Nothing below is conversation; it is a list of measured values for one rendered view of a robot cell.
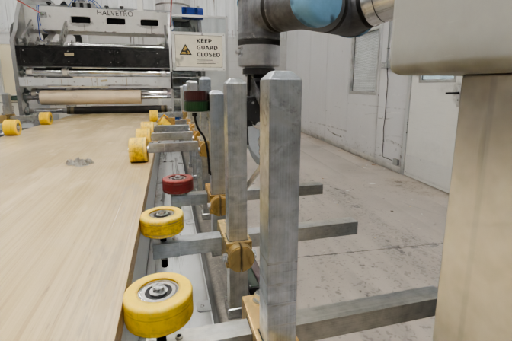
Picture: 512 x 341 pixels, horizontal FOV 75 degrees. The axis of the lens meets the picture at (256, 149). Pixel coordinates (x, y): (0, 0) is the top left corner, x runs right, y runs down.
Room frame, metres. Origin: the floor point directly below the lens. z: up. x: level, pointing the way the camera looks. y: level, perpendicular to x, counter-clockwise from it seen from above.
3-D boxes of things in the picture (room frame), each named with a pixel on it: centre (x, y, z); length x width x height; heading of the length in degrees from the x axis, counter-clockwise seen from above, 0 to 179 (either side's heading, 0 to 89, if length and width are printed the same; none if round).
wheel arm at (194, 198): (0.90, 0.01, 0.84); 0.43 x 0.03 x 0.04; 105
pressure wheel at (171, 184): (0.85, 0.21, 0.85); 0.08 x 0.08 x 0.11
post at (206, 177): (1.08, 0.16, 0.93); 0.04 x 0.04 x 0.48; 15
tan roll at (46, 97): (2.98, 1.22, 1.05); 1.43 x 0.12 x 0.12; 105
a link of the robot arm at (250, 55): (0.74, 0.00, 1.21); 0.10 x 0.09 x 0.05; 104
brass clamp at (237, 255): (0.62, 0.04, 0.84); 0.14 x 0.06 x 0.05; 15
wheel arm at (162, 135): (1.37, 0.21, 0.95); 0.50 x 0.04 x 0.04; 105
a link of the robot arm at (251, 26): (0.74, -0.01, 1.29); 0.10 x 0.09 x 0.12; 42
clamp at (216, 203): (0.86, 0.11, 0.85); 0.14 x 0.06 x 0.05; 15
